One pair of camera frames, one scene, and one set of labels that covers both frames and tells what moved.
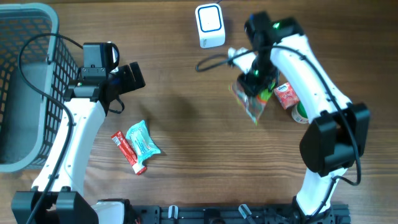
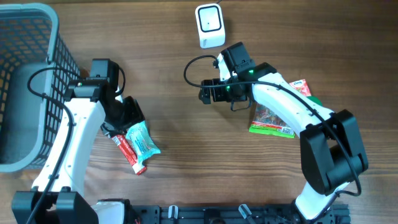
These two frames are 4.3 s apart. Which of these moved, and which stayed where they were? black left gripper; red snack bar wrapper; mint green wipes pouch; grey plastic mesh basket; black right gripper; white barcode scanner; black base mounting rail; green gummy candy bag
Moved: black right gripper; green gummy candy bag; black left gripper
Stayed: grey plastic mesh basket; white barcode scanner; mint green wipes pouch; black base mounting rail; red snack bar wrapper
